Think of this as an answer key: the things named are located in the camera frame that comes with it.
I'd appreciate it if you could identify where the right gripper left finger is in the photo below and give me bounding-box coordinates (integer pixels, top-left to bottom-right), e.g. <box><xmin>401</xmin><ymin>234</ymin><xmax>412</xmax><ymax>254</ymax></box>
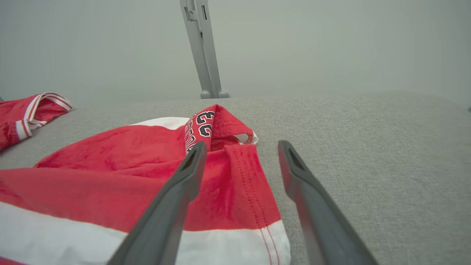
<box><xmin>106</xmin><ymin>141</ymin><xmax>209</xmax><ymax>265</ymax></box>

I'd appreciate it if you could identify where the red basketball jersey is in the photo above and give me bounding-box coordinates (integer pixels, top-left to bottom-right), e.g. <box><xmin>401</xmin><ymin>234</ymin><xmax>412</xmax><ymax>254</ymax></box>
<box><xmin>0</xmin><ymin>92</ymin><xmax>73</xmax><ymax>152</ymax></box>

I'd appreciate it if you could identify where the grey partition post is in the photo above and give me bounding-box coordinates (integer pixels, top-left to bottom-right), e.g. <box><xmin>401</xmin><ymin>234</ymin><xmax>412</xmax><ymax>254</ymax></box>
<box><xmin>179</xmin><ymin>0</ymin><xmax>231</xmax><ymax>99</ymax></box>

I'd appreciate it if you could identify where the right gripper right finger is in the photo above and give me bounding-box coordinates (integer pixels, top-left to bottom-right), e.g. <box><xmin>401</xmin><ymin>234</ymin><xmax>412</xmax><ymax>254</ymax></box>
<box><xmin>277</xmin><ymin>139</ymin><xmax>380</xmax><ymax>265</ymax></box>

